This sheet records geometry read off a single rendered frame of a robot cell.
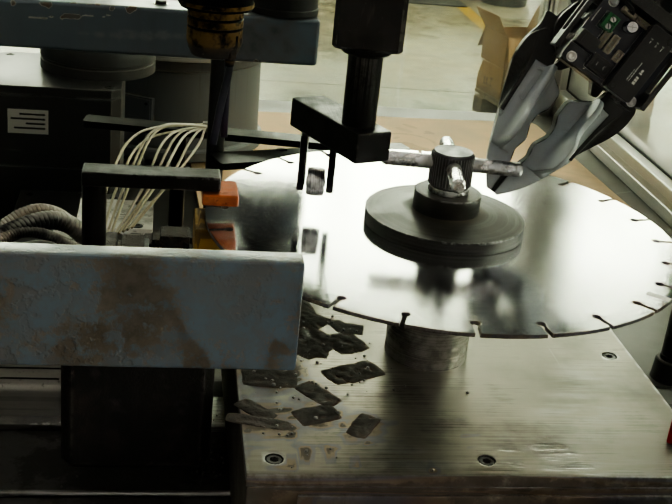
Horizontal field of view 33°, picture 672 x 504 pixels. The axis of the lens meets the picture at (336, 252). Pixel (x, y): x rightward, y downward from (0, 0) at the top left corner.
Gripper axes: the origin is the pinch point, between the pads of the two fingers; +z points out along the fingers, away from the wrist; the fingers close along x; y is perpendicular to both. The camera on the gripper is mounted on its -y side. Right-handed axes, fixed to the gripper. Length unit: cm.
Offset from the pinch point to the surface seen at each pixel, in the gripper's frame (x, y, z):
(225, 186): -14.9, 3.9, 11.4
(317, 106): -13.1, 3.4, 3.5
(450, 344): 4.2, 1.8, 11.5
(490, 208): 0.8, -0.2, 2.4
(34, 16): -35.4, -11.0, 12.3
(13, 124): -36, -28, 25
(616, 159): 24, -82, -8
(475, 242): 0.4, 5.9, 4.3
